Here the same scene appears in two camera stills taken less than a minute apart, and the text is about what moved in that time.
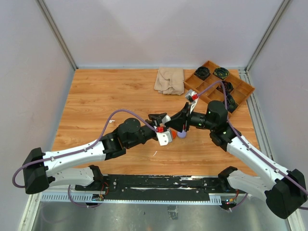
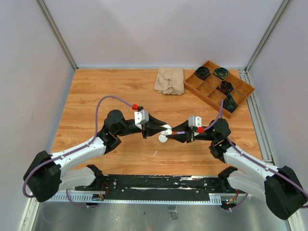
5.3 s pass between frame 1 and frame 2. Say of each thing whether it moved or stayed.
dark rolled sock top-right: stayed
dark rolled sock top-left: stayed
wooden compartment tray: stayed
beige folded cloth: stayed
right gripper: moved
